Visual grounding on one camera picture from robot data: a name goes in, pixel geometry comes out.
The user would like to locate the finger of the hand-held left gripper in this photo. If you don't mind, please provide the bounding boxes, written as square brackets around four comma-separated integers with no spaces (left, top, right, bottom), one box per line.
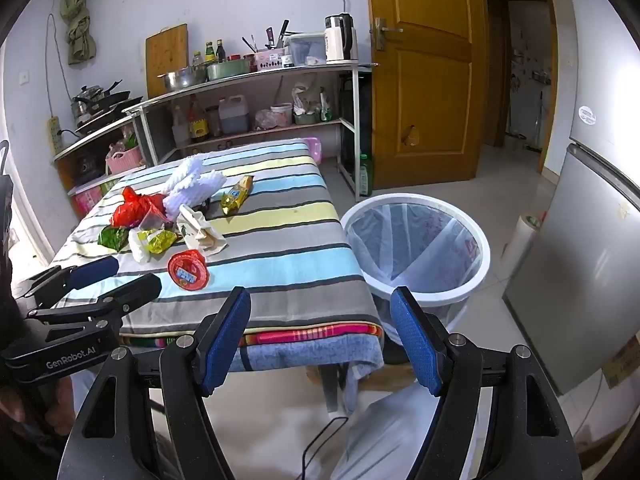
[17,256,120,309]
[27,273,163,332]

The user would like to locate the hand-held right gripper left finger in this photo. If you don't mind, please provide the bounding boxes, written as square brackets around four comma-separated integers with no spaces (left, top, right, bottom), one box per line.
[57,286,252,480]

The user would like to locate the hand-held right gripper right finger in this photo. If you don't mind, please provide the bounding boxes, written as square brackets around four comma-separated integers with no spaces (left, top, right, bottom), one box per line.
[389,286,583,480]

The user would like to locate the green snack packet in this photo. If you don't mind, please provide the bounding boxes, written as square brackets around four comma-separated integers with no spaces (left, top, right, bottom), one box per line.
[97,225,132,252]

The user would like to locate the white wrapper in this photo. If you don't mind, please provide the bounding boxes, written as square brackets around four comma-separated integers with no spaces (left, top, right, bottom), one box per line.
[128,228,151,263]

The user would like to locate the yellow-green snack packet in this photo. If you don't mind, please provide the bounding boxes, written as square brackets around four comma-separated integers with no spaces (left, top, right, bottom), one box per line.
[145,229,178,255]

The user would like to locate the clear plastic cup red lid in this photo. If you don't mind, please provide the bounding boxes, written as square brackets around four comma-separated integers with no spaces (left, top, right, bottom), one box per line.
[166,249,209,292]

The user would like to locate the red plastic bag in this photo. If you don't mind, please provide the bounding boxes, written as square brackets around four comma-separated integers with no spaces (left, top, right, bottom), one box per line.
[111,186,166,228]

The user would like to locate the beige paper bag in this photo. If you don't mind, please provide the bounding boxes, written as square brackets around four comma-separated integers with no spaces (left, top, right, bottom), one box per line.
[177,204,228,258]

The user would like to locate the translucent white bin liner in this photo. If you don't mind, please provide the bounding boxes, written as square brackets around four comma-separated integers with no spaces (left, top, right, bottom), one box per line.
[345,202,482,346]

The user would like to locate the white round trash bin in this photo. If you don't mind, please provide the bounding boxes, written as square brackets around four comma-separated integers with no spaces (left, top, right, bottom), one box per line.
[340,192,492,356]

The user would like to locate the white foam net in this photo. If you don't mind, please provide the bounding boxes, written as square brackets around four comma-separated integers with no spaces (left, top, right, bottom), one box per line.
[162,156,228,221]

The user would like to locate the gold foil snack packet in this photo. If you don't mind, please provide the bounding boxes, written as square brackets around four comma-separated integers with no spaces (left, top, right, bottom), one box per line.
[220,175,256,217]

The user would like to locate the person's left hand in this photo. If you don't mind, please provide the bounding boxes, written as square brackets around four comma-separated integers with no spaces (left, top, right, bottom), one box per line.
[0,372,76,441]

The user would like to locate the pink carton box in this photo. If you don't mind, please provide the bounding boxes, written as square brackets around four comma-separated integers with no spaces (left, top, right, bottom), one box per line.
[70,185,118,218]

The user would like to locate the multicolour striped cloth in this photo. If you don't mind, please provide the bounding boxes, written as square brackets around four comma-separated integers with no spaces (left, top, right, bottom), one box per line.
[120,322,383,348]

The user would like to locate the person's grey trousers leg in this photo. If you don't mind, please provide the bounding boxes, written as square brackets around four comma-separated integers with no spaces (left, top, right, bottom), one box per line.
[332,385,496,480]

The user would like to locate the pink woven basket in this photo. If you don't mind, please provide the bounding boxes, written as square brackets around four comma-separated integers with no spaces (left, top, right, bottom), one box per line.
[105,147,141,176]

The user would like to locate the striped cloth covered table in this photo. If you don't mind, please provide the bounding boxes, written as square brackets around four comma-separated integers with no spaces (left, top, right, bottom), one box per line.
[47,138,386,348]

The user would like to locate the yellowed power strip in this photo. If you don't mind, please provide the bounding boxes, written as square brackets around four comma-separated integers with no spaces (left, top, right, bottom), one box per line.
[46,116,63,157]

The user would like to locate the roll of plastic wrap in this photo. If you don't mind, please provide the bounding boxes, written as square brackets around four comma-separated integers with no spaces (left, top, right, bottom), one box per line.
[501,215,541,261]

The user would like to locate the tall clear bottle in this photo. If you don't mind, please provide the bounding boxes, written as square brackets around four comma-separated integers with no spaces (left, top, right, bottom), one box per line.
[171,105,188,145]

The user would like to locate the steel pot with lid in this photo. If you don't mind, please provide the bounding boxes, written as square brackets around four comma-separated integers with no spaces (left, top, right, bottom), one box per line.
[72,87,103,118]

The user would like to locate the stack of black pans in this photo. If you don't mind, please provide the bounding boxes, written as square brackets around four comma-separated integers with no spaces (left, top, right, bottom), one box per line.
[70,80,143,133]

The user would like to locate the green glass bottle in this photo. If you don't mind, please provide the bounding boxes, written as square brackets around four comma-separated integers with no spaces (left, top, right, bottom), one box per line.
[357,154,375,197]

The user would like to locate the yellow label sauce bottle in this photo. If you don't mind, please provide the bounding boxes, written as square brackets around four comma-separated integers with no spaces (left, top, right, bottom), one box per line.
[187,97,210,143]

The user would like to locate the grey refrigerator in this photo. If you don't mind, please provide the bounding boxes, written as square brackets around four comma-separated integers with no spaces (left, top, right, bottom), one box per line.
[502,0,640,396]

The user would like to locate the plastic oil jug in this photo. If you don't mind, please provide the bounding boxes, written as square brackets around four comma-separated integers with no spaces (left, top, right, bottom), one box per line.
[217,96,251,136]

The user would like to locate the cardboard box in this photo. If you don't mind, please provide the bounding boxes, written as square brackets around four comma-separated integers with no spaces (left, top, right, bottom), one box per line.
[597,330,640,391]

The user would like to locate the steel mixing bowl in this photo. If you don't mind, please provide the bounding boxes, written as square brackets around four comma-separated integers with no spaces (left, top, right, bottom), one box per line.
[157,66,208,93]

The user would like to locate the pink plastic bag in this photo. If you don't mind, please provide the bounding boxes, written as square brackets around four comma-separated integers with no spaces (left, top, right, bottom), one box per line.
[254,109,281,132]

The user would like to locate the wooden cutting board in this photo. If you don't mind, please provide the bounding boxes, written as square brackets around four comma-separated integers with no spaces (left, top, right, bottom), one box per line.
[145,23,190,101]

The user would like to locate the white metal shelf rack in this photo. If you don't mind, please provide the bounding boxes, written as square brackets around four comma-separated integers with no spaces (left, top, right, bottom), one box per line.
[122,60,378,201]

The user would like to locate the green basin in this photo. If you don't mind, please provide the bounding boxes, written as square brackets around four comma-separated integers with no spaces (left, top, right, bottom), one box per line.
[206,58,251,82]

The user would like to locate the hanging green cloth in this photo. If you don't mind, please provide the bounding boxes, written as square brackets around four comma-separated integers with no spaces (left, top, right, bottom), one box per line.
[60,0,97,66]

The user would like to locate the white plastic bag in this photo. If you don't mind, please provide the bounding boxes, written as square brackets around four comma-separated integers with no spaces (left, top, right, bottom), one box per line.
[291,85,326,116]

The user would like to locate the wooden door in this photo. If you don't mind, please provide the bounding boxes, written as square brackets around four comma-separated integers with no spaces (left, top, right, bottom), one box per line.
[365,0,488,191]

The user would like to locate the pink utensil holder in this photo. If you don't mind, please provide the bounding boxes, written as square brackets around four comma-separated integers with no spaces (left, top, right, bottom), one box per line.
[254,50,287,72]

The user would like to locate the clear plastic storage container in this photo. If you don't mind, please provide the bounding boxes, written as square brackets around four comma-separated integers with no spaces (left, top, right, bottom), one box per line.
[285,32,328,67]

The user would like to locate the white electric kettle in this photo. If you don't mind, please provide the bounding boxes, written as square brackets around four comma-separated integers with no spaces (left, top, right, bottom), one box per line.
[324,12,359,63]

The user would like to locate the black cable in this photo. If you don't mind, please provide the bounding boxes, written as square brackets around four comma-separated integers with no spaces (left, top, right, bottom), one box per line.
[300,416,351,480]

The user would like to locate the metal door handle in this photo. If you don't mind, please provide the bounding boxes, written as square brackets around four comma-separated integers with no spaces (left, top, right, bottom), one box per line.
[372,17,403,52]

